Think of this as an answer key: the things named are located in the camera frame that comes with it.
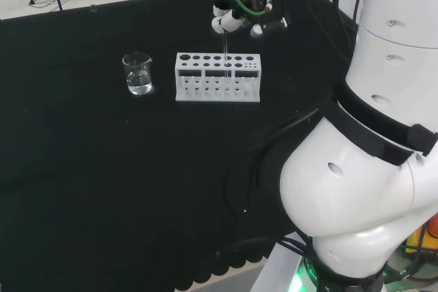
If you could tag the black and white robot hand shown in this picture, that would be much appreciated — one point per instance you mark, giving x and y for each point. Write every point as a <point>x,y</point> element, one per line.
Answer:
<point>273,8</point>

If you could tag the clear glass rod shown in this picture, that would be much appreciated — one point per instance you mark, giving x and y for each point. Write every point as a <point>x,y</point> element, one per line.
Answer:
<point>226,49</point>

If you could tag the white test tube rack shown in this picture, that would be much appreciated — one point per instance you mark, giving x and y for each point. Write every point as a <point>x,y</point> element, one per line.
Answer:
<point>219,98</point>

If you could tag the clear glass beaker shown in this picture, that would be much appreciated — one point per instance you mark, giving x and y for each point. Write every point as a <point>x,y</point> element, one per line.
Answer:
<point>138,89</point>

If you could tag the small clear cloth clip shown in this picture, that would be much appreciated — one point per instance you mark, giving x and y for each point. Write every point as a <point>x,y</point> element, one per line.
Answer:
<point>92,8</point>

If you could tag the black bench cloth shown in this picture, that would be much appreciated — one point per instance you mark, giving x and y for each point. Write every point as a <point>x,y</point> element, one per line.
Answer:
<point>102,169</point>

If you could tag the yellow stop button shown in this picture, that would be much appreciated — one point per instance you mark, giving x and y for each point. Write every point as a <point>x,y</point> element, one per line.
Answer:
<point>419,237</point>

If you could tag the pale grey base plate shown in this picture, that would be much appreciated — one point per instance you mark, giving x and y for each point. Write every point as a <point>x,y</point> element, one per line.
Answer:
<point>277,271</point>

